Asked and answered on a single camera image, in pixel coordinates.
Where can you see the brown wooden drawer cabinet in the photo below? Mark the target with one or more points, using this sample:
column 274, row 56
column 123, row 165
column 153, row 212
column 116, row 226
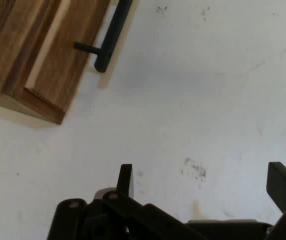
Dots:
column 3, row 37

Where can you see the brown wooden drawer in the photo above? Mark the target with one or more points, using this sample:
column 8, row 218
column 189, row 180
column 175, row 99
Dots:
column 65, row 62

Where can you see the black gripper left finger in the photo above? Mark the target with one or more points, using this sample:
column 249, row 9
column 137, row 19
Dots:
column 93, row 220

